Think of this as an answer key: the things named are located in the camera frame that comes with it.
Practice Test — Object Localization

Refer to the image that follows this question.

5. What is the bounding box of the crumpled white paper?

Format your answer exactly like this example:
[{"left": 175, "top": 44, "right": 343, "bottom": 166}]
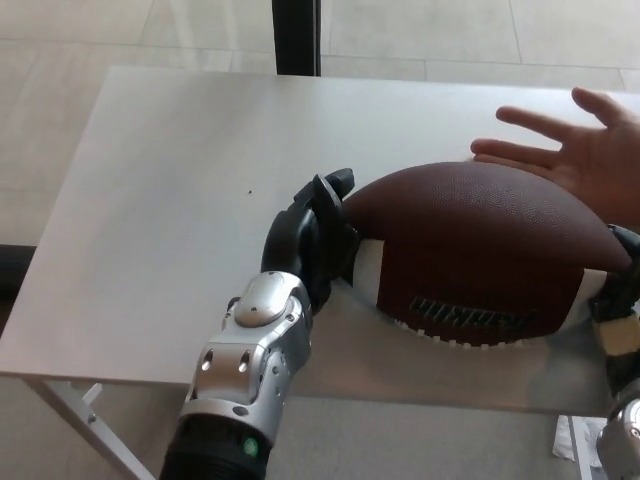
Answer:
[{"left": 549, "top": 414, "right": 609, "bottom": 461}]

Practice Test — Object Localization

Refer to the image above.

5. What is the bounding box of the white metal table frame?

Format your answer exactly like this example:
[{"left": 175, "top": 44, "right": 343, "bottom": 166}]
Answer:
[{"left": 29, "top": 378, "right": 161, "bottom": 480}]

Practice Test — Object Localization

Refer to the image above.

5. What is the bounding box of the black object beside table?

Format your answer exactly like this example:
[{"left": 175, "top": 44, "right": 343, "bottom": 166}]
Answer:
[{"left": 0, "top": 243, "right": 36, "bottom": 301}]

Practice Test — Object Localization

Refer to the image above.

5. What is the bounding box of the white metal table leg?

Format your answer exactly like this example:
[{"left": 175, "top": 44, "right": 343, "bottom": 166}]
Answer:
[{"left": 569, "top": 415, "right": 602, "bottom": 480}]

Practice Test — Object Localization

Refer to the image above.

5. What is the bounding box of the brown leather american football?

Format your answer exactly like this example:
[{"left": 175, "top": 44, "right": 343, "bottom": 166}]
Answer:
[{"left": 342, "top": 160, "right": 634, "bottom": 351}]

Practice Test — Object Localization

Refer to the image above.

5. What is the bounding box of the black vertical window post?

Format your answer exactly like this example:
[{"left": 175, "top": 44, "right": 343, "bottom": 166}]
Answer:
[{"left": 272, "top": 0, "right": 324, "bottom": 77}]

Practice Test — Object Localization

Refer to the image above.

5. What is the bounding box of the bare person's hand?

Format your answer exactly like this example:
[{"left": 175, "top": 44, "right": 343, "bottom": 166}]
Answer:
[{"left": 469, "top": 87, "right": 640, "bottom": 226}]

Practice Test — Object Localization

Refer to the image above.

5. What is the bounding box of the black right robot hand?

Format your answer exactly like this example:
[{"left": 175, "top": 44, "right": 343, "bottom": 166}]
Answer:
[{"left": 588, "top": 223, "right": 640, "bottom": 406}]

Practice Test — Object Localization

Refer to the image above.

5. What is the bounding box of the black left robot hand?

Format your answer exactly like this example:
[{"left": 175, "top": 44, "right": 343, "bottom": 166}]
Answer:
[{"left": 260, "top": 167, "right": 360, "bottom": 317}]

